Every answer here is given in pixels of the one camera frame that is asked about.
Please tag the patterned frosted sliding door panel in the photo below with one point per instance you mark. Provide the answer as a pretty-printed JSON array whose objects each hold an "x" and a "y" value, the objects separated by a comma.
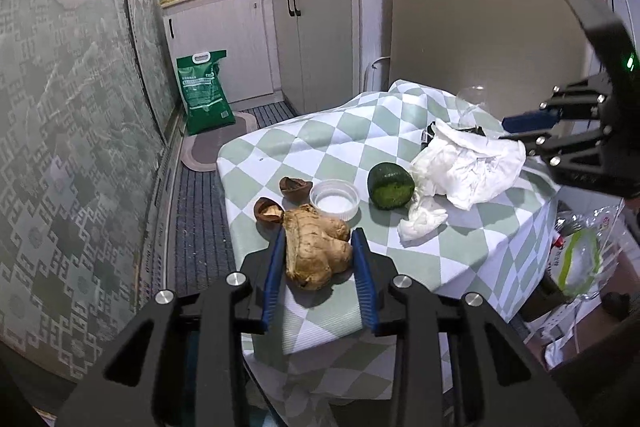
[
  {"x": 147, "y": 7},
  {"x": 65, "y": 132}
]

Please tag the brown nut shell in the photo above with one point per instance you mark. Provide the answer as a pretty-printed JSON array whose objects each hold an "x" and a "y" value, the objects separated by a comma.
[
  {"x": 295, "y": 189},
  {"x": 265, "y": 209}
]

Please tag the green avocado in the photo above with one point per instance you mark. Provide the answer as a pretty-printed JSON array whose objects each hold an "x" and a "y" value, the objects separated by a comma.
[{"x": 390, "y": 187}]

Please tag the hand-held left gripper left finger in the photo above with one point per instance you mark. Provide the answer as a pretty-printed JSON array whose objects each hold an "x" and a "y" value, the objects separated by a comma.
[{"x": 272, "y": 279}]

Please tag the green rice bag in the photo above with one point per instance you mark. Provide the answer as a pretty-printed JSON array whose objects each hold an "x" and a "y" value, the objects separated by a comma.
[{"x": 205, "y": 97}]

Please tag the beige refrigerator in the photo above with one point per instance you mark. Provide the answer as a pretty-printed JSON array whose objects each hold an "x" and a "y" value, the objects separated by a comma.
[{"x": 475, "y": 32}]

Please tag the large white tissue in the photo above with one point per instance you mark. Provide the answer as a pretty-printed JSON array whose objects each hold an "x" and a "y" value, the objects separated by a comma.
[{"x": 465, "y": 167}]

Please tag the white plastic lid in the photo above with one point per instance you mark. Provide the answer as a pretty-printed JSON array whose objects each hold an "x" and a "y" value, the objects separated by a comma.
[{"x": 334, "y": 202}]

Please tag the ginger root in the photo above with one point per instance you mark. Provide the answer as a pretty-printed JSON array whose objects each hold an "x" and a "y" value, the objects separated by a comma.
[{"x": 315, "y": 252}]

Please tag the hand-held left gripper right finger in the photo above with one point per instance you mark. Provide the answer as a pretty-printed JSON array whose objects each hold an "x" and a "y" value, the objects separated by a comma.
[{"x": 362, "y": 282}]

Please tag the dark striped floor mat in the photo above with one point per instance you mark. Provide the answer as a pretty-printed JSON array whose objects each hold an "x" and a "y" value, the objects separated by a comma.
[{"x": 200, "y": 217}]

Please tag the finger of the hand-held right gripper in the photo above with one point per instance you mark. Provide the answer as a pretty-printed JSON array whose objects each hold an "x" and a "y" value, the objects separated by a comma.
[
  {"x": 525, "y": 121},
  {"x": 565, "y": 144}
]

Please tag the small crumpled white tissue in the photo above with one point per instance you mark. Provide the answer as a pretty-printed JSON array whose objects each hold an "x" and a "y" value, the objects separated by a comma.
[{"x": 420, "y": 222}]

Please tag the taller white kitchen cabinet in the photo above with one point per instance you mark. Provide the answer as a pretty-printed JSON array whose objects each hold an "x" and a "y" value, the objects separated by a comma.
[{"x": 330, "y": 32}]

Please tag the oval grey floor mat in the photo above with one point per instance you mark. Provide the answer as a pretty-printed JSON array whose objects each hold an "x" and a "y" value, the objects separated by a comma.
[{"x": 210, "y": 152}]

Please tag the clear plastic bag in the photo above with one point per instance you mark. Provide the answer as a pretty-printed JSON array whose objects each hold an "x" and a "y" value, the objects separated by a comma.
[{"x": 580, "y": 257}]

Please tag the green white checkered tablecloth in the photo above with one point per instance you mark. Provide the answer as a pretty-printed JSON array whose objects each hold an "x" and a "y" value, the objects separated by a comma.
[{"x": 310, "y": 142}]

